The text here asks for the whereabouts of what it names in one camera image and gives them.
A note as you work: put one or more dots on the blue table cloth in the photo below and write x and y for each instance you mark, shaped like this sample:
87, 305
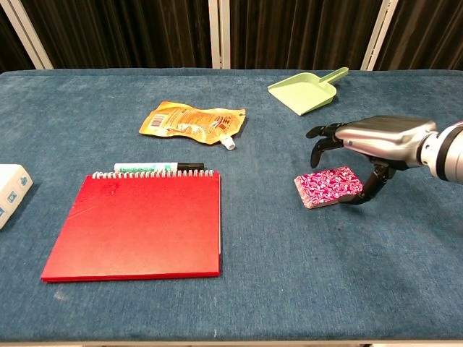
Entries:
253, 271

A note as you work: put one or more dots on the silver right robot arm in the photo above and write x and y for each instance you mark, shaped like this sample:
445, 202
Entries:
450, 152

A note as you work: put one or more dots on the light green dustpan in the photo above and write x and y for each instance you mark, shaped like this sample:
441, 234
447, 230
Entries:
302, 92

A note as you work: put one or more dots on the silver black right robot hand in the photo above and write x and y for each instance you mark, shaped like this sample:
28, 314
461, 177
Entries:
383, 135

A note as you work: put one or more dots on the white frame post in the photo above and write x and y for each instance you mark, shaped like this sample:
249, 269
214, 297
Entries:
219, 32
27, 32
378, 34

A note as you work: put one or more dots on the white blue printed box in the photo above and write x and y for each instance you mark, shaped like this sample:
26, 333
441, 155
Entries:
11, 189

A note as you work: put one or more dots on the red spiral notebook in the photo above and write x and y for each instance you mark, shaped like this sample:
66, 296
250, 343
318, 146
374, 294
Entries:
137, 224

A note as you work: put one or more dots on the white green marker pen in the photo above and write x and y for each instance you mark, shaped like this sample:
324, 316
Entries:
144, 167

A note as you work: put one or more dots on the orange spout pouch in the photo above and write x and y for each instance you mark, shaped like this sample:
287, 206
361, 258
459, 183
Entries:
191, 123

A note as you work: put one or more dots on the red white patterned box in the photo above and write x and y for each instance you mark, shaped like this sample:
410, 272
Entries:
327, 186

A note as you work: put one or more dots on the dark pleated curtain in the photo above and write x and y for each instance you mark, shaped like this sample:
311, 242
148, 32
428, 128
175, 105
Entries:
126, 32

